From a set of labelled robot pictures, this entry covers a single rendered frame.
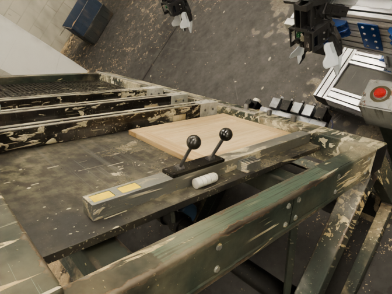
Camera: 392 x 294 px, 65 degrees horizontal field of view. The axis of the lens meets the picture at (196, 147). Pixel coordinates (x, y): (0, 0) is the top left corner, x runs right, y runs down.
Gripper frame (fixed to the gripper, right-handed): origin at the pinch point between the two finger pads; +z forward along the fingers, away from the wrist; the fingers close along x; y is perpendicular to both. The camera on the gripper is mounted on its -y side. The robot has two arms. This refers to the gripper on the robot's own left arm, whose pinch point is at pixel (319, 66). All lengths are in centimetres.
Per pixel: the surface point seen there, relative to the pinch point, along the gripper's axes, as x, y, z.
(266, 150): -10.9, 13.2, 29.4
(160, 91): -112, 2, 49
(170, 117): -63, 22, 33
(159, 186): -7, 53, 7
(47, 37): -555, -12, 109
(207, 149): -24.6, 28.1, 25.0
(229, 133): -5.8, 29.7, 5.9
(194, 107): -65, 7, 38
